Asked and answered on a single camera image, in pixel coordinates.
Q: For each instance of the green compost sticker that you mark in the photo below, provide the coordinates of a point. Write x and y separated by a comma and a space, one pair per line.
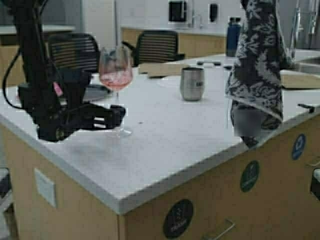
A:
249, 176

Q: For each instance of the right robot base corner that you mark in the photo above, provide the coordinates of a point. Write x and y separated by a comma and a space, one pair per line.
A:
315, 183

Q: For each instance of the blue recycle sticker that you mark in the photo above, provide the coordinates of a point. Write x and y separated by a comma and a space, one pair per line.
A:
298, 147

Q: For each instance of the wooden kitchen island cabinet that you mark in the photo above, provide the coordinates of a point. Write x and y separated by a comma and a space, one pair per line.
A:
280, 206

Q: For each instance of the black white patterned cloth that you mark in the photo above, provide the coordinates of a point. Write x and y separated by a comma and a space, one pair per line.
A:
254, 85

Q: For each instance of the right wooden cutting board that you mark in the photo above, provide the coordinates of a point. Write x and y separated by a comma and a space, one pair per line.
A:
299, 81

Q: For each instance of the metal drawer handle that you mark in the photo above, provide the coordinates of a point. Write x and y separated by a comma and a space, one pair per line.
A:
220, 230

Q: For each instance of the stainless steel double sink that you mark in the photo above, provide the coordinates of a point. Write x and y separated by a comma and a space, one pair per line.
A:
309, 66

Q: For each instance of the chrome kitchen faucet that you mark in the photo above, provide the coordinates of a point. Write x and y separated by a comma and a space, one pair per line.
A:
312, 14

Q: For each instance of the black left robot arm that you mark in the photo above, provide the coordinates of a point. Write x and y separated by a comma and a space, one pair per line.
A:
26, 17

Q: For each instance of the far chrome faucet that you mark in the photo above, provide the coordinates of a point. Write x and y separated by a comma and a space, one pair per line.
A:
195, 17

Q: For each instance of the pink patterned plate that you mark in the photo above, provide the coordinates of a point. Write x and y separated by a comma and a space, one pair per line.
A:
96, 92

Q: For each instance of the white island outlet plate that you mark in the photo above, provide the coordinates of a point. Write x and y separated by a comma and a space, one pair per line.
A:
45, 187

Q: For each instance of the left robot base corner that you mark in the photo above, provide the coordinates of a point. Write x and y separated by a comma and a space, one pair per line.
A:
5, 182

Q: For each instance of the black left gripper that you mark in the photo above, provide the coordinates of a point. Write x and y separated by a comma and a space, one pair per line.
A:
56, 106

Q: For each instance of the black mesh chair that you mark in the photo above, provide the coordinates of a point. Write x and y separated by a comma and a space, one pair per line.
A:
155, 46
74, 50

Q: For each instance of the left black mesh chair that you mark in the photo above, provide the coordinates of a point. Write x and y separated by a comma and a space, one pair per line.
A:
74, 50

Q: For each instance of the black wall soap dispenser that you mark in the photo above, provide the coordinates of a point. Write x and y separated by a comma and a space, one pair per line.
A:
213, 12

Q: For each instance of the right black mesh chair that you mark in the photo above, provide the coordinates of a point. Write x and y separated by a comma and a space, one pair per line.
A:
155, 46

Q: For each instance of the far black towel dispenser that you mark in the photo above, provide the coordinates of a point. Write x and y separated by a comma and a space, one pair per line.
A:
177, 11

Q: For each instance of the stainless steel tumbler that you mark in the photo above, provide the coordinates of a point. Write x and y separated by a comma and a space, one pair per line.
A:
192, 83

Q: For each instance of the black trash sticker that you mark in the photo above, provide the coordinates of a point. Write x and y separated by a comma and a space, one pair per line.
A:
178, 219

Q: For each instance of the wine glass with pink liquid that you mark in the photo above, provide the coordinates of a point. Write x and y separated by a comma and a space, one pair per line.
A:
115, 69

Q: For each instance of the dark blue water bottle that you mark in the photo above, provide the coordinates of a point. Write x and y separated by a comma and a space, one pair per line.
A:
232, 38

